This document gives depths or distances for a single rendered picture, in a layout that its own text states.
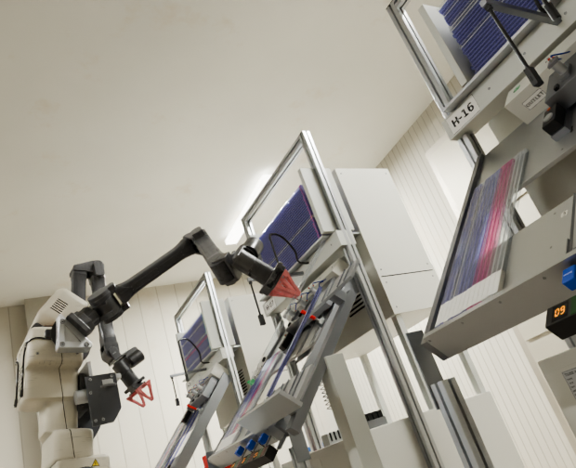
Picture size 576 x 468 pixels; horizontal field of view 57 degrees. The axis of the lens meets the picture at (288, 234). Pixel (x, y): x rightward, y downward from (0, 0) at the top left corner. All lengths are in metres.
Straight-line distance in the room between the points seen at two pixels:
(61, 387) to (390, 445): 1.12
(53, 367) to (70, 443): 0.25
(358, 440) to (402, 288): 0.91
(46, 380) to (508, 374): 3.50
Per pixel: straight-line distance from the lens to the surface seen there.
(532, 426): 4.58
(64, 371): 1.95
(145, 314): 6.32
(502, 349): 4.54
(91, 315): 1.85
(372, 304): 2.10
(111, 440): 5.92
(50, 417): 1.92
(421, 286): 2.36
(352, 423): 1.54
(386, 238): 2.37
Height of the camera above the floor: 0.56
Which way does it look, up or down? 23 degrees up
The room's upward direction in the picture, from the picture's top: 19 degrees counter-clockwise
